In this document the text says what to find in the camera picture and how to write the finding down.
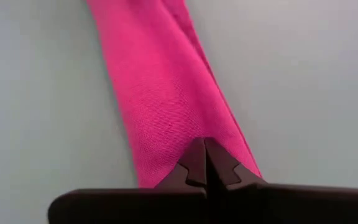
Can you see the green table mat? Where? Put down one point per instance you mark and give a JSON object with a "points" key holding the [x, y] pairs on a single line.
{"points": [[306, 93]]}

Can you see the pink towel with white label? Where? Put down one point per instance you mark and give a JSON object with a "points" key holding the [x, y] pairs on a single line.
{"points": [[154, 93]]}

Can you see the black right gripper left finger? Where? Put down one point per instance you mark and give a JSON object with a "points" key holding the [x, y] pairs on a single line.
{"points": [[135, 207]]}

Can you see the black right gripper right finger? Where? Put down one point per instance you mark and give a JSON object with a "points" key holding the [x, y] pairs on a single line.
{"points": [[291, 207]]}

